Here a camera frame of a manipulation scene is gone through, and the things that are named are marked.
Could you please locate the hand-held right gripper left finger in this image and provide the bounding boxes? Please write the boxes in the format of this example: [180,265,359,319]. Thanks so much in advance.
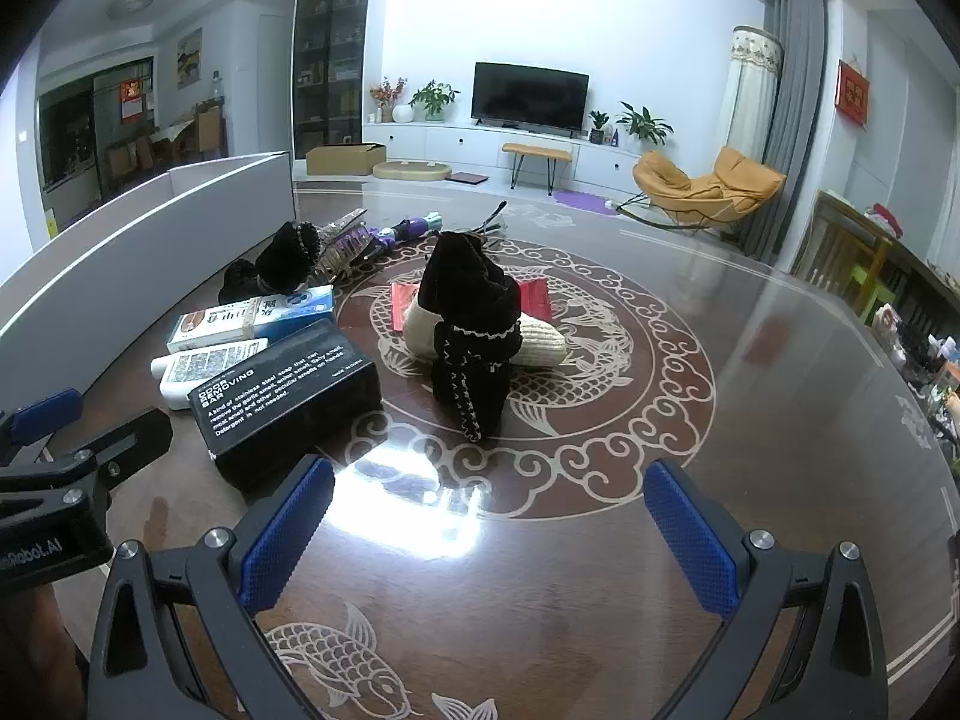
[88,454,336,720]

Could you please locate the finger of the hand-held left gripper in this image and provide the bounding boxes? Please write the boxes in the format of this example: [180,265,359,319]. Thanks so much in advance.
[0,407,175,512]
[0,388,85,466]

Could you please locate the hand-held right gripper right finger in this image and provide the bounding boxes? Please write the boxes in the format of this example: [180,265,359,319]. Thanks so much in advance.
[643,460,891,720]

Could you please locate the white bottle speckled label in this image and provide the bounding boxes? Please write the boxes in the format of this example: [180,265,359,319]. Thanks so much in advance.
[150,337,269,411]

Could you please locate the black printed box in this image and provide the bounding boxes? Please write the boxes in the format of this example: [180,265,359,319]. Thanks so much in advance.
[187,319,383,488]

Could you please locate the white panel board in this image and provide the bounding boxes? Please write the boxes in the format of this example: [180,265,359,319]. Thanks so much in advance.
[0,151,295,421]

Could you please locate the blue and white box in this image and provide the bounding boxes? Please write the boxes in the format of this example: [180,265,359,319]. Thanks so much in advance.
[166,285,336,353]

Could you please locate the beige woven pouch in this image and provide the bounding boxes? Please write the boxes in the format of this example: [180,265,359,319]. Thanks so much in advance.
[403,300,569,370]

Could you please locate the red envelope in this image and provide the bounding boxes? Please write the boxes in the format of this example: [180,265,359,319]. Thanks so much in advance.
[390,277,554,332]

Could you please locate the black velvet white-trimmed bow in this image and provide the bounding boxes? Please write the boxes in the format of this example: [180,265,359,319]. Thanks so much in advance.
[418,232,524,442]

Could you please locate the brown patterned desktop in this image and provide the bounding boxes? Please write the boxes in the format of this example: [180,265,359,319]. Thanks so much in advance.
[0,181,952,720]

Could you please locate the black velvet hair bow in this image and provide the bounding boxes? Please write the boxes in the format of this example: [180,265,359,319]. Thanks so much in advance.
[219,221,323,305]

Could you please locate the purple clear claw clip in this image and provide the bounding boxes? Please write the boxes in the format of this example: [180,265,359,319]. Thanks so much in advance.
[319,229,380,280]

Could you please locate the rhinestone hair clip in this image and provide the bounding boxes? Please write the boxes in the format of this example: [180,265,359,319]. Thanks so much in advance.
[315,206,372,242]

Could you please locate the cluttered sideboard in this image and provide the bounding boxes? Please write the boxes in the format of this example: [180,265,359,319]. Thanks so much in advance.
[862,240,960,466]

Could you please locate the purple toy figure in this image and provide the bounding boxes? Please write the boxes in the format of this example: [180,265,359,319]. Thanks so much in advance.
[375,211,443,246]

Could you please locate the cardboard box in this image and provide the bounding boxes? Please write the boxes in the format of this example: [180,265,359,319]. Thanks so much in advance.
[305,142,386,176]

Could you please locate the purple floor mat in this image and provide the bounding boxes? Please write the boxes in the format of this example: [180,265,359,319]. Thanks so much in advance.
[553,190,623,216]

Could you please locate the eyeglasses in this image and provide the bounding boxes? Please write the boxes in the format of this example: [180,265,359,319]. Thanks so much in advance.
[463,200,510,242]

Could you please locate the orange lounge chair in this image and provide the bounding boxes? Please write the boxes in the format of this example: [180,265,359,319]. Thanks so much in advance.
[619,146,787,237]

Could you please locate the beige pet bed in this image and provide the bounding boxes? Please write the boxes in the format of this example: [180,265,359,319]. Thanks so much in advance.
[373,160,451,182]

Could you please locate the white television cabinet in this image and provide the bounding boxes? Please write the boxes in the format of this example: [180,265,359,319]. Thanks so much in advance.
[362,122,661,196]

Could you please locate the broad-leaf potted plant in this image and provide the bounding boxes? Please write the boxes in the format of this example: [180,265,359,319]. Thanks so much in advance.
[616,101,674,147]

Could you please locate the wooden bench black legs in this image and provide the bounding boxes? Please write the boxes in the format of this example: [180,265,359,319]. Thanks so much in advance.
[501,141,575,190]

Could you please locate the red flower arrangement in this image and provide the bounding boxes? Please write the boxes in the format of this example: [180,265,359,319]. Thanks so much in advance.
[369,77,410,123]

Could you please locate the dark glass display cabinet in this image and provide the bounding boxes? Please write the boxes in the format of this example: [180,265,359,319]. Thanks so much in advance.
[292,0,376,162]

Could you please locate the leafy green potted plant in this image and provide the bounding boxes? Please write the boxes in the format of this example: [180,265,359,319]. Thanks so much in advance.
[409,80,460,122]

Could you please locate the covered standing air conditioner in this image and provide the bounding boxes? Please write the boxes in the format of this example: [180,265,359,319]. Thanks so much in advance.
[724,25,785,166]

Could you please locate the grey curtain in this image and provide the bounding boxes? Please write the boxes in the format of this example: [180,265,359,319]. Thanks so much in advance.
[739,0,826,263]

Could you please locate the flat screen television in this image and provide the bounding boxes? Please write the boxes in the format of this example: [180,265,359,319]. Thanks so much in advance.
[472,61,590,137]

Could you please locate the wall painting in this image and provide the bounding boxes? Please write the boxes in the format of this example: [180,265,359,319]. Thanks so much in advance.
[176,28,203,87]

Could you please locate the red wall hanging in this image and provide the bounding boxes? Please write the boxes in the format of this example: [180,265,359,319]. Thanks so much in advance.
[838,58,871,121]

